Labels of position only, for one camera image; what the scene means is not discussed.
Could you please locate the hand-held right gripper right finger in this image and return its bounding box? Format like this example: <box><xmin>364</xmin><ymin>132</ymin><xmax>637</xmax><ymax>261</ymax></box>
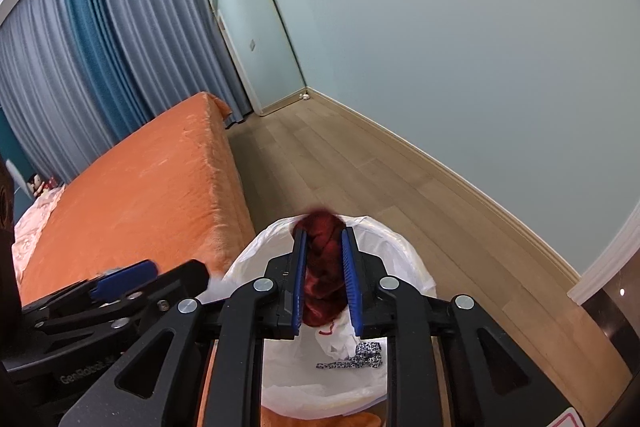
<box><xmin>341</xmin><ymin>226</ymin><xmax>573</xmax><ymax>427</ymax></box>

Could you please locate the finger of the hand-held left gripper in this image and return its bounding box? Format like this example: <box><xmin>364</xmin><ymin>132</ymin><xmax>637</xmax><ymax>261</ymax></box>
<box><xmin>36</xmin><ymin>259</ymin><xmax>210</xmax><ymax>354</ymax></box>
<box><xmin>21</xmin><ymin>259</ymin><xmax>159</xmax><ymax>330</ymax></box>

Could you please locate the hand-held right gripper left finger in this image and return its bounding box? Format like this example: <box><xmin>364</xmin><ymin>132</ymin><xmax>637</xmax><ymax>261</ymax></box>
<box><xmin>59</xmin><ymin>227</ymin><xmax>309</xmax><ymax>427</ymax></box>

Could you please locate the dark red shiny cloth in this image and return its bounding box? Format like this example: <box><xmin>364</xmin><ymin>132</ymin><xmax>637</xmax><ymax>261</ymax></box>
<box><xmin>298</xmin><ymin>207</ymin><xmax>351</xmax><ymax>329</ymax></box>

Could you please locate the trash bin with white bag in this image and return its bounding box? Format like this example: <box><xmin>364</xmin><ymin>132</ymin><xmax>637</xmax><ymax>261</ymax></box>
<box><xmin>220</xmin><ymin>214</ymin><xmax>442</xmax><ymax>419</ymax></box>

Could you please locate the white plastic wrapper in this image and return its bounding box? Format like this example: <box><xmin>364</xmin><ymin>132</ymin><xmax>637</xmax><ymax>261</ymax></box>
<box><xmin>315</xmin><ymin>314</ymin><xmax>362</xmax><ymax>359</ymax></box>

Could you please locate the orange plush blanket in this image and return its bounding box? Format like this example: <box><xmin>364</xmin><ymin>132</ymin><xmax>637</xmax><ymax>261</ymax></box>
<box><xmin>17</xmin><ymin>92</ymin><xmax>386</xmax><ymax>427</ymax></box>

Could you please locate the small red bedside toy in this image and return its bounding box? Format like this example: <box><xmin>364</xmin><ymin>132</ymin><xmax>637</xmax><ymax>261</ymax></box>
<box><xmin>27</xmin><ymin>173</ymin><xmax>62</xmax><ymax>196</ymax></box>

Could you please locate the blue pleated curtain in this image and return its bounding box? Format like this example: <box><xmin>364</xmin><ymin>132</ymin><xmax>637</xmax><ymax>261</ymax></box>
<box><xmin>59</xmin><ymin>0</ymin><xmax>157</xmax><ymax>128</ymax></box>

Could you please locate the standing floor mirror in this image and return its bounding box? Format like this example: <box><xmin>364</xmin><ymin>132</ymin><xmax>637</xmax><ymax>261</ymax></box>
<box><xmin>200</xmin><ymin>0</ymin><xmax>307</xmax><ymax>116</ymax></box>

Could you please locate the leopard print hair tie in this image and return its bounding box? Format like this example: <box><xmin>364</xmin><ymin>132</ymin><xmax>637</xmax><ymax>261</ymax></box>
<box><xmin>315</xmin><ymin>341</ymin><xmax>384</xmax><ymax>371</ymax></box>

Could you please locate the white door frame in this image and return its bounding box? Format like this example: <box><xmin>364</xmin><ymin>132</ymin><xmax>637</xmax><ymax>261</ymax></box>
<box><xmin>567</xmin><ymin>234</ymin><xmax>640</xmax><ymax>306</ymax></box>

